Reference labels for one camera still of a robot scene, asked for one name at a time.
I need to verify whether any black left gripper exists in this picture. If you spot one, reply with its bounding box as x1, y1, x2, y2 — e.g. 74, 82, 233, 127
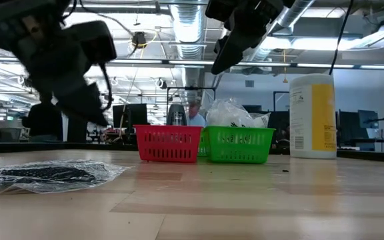
0, 0, 118, 127

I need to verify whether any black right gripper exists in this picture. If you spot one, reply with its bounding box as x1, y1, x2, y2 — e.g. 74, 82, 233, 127
205, 0, 295, 76

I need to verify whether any white cotton balls bag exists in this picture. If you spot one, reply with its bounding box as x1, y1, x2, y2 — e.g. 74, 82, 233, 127
205, 97, 257, 129

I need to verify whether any white bag with handwriting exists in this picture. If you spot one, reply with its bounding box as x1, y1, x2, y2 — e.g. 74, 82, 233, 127
250, 112, 272, 129

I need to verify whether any black hair net bag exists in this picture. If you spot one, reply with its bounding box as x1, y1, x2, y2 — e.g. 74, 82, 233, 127
0, 159, 132, 195

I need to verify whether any person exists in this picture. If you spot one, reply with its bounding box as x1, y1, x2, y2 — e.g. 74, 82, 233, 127
187, 101, 208, 127
21, 102, 65, 143

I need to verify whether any black computer monitor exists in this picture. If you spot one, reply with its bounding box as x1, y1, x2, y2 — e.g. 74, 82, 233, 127
357, 109, 379, 139
112, 103, 149, 129
337, 111, 359, 139

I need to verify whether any ceiling light panel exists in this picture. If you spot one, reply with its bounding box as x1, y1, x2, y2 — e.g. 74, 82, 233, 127
265, 35, 384, 51

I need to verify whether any black ceiling device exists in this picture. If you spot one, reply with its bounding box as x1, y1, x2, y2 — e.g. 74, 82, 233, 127
131, 31, 148, 49

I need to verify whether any red plastic basket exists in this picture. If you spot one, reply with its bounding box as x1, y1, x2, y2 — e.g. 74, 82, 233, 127
133, 124, 203, 164

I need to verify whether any green plastic basket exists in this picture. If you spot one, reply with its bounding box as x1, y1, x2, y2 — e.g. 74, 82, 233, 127
197, 128, 212, 158
206, 125, 277, 165

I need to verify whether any white yellow wipes canister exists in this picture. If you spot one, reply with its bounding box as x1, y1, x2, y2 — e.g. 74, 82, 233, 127
289, 73, 338, 160

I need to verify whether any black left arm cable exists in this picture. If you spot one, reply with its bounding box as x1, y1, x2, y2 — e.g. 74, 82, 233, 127
97, 62, 113, 111

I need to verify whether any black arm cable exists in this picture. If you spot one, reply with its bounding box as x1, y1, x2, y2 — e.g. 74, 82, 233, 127
328, 0, 355, 76
97, 62, 113, 111

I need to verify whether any silver ventilation duct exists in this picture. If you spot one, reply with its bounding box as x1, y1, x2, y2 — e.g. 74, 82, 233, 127
245, 0, 316, 64
170, 0, 209, 88

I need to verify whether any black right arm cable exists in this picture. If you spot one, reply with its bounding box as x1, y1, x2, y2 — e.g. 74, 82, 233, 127
328, 0, 355, 76

